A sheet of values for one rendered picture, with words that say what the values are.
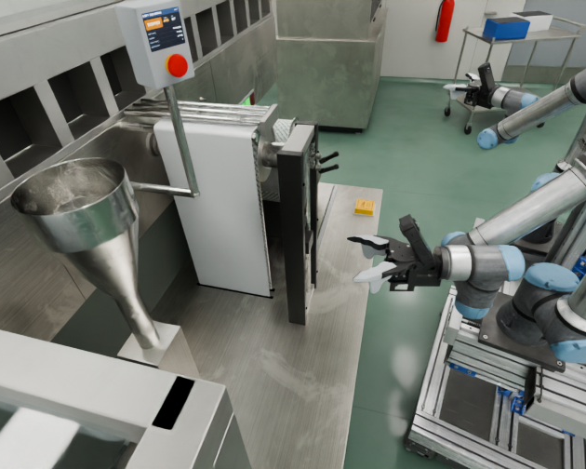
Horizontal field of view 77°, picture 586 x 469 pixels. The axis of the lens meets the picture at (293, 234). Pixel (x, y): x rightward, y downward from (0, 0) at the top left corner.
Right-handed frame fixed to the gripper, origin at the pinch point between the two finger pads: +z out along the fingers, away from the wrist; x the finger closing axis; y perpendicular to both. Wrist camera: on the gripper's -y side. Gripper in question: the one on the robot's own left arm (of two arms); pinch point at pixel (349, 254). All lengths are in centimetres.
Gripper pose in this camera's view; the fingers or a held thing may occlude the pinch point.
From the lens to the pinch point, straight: 79.6
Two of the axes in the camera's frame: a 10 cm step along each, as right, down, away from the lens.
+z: -10.0, 0.0, 0.6
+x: 0.5, -5.4, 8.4
